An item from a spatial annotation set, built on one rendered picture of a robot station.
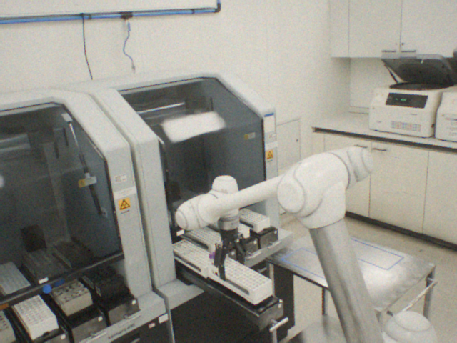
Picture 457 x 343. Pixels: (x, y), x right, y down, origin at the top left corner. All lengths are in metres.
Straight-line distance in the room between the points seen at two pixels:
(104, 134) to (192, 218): 0.54
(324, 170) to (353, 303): 0.37
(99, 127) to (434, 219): 2.87
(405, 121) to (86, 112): 2.63
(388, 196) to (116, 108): 2.73
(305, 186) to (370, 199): 3.07
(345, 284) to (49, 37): 2.21
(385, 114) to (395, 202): 0.77
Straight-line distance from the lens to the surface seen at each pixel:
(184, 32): 3.27
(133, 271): 1.97
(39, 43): 2.81
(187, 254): 2.06
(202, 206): 1.53
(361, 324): 1.27
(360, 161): 1.24
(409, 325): 1.45
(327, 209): 1.14
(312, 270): 1.96
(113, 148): 1.77
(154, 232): 1.95
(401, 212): 4.03
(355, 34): 4.29
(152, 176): 1.87
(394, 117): 3.83
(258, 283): 1.74
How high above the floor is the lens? 1.85
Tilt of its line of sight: 19 degrees down
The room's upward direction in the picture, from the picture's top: 5 degrees counter-clockwise
